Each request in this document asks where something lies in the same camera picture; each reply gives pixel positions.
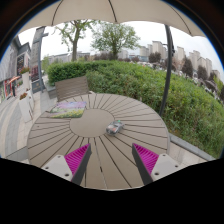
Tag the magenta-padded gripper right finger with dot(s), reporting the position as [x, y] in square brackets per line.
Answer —
[163, 164]

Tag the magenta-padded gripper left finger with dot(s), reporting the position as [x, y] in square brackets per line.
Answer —
[60, 165]

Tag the transparent grey computer mouse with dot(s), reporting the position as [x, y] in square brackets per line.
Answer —
[115, 127]

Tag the flower print mouse pad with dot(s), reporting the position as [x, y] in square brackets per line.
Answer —
[68, 110]

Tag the white planter with flowers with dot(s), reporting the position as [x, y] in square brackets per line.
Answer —
[25, 110]
[26, 80]

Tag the green hedge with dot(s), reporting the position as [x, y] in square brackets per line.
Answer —
[150, 86]

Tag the brown slatted chair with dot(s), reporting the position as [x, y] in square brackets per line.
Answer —
[71, 87]

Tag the dark curved parasol pole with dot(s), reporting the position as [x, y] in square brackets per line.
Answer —
[169, 66]

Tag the grey sign pillar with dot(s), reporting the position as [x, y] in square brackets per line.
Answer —
[36, 60]

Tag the distant apartment buildings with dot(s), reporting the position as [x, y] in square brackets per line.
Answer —
[156, 48]

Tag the thin sparse tree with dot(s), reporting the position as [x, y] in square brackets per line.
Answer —
[74, 46]

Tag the leafy round tree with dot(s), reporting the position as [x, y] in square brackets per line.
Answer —
[115, 36]

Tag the beige parasol canopy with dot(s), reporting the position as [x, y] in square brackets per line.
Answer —
[133, 10]

